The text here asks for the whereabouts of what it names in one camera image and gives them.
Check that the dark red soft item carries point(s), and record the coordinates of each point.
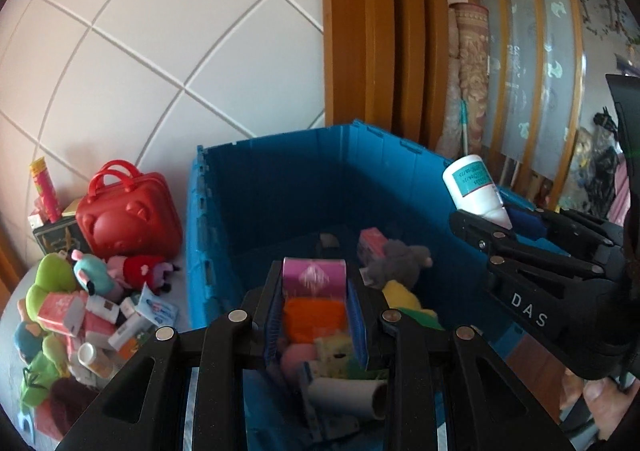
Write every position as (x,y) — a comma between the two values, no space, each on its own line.
(67,403)

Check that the dark small object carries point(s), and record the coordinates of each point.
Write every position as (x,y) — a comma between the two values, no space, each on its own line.
(328,241)

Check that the blue plastic storage container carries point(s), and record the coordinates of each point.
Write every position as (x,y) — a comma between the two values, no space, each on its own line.
(280,191)

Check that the blue and white sachet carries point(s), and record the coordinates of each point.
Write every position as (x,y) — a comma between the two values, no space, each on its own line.
(157,308)

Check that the frosted glass folding screen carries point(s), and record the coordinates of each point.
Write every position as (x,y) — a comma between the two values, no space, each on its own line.
(530,56)

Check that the pig plush red dress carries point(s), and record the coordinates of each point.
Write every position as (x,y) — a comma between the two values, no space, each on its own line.
(142,271)

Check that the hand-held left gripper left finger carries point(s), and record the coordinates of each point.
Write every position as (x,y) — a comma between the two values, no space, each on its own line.
(273,326)

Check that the blue plush toy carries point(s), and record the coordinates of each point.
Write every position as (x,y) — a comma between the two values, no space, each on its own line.
(25,336)

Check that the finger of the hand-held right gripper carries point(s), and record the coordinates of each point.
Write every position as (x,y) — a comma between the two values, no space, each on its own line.
(480,233)
(532,226)

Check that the pale yellow soft toy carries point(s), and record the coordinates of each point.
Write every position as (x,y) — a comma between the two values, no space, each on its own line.
(335,351)

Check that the white rectangular box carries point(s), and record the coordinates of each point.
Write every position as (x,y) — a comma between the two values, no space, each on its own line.
(130,330)

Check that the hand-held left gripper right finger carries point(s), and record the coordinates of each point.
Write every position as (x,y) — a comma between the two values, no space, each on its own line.
(357,323)

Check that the tan small box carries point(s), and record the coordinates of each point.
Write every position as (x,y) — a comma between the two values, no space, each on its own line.
(72,207)

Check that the orange plush toy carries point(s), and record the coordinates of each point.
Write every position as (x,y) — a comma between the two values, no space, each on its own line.
(315,321)

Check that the dark green box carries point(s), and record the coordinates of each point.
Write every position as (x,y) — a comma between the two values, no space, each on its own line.
(57,233)

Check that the yellow plush toy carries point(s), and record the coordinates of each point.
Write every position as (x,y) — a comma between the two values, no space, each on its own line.
(400,295)

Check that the black cluttered bag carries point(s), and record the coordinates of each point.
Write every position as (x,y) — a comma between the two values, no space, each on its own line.
(602,156)

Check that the rolled patterned carpet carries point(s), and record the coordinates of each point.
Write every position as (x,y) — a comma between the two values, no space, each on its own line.
(472,66)

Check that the pink and white tissue packet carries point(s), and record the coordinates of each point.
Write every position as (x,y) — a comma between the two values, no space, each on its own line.
(60,312)

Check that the grey plush toy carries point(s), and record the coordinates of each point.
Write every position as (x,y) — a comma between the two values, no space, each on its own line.
(400,263)

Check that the teal plush toy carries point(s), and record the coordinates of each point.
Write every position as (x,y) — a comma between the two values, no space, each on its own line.
(90,271)

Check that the pink plush toy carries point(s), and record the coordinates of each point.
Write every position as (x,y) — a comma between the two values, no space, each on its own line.
(297,358)

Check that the pink tissue roll pack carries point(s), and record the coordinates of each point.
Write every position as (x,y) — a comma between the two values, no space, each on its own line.
(314,278)

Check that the person's right hand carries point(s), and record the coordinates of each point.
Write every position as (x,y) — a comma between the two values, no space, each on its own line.
(605,411)

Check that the red and yellow tube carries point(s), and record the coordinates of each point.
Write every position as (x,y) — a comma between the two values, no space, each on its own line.
(46,191)

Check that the white bottle teal label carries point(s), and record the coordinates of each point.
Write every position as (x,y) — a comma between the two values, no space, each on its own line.
(472,181)

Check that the white bottle dark cap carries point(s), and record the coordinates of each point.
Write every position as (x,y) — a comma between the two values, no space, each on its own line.
(107,309)

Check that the red toy suitcase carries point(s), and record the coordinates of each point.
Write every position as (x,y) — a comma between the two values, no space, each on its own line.
(130,226)

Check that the white paper roll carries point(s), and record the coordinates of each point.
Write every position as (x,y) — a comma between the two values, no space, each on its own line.
(347,396)

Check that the plastic-wrapped roll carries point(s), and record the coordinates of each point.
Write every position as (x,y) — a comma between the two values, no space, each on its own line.
(451,101)

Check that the small white orange bottle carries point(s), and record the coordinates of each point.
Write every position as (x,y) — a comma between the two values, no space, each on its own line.
(95,359)

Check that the dark green soft item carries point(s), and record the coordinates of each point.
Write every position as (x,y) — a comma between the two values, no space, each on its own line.
(427,317)

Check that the bright green plush toy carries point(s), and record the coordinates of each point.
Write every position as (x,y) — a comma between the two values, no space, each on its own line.
(40,373)

